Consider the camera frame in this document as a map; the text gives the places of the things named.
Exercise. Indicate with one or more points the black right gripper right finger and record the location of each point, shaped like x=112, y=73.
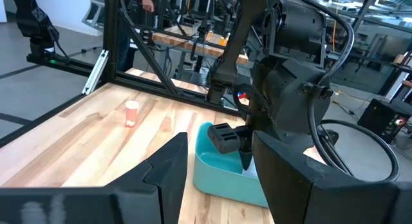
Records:
x=289, y=192

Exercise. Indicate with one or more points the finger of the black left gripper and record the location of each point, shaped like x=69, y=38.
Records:
x=246, y=158

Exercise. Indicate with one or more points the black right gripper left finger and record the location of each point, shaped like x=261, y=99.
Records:
x=167, y=185

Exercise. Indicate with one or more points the orange pill bottle white cap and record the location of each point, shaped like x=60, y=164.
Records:
x=131, y=116

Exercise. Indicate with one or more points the black background robot arm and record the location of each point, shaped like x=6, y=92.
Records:
x=32, y=21

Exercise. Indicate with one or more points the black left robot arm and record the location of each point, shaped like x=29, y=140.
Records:
x=289, y=89

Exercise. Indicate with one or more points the light teal plastic bin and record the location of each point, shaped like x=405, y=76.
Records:
x=219, y=175

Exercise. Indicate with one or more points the background wooden table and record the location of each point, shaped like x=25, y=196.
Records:
x=180, y=40

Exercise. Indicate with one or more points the black equipment case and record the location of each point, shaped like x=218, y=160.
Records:
x=383, y=119

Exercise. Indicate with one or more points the person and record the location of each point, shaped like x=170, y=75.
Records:
x=126, y=55

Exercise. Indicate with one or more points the silver aluminium bracket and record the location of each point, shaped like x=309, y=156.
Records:
x=95, y=71

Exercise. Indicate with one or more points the black aluminium frame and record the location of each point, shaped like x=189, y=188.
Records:
x=112, y=40

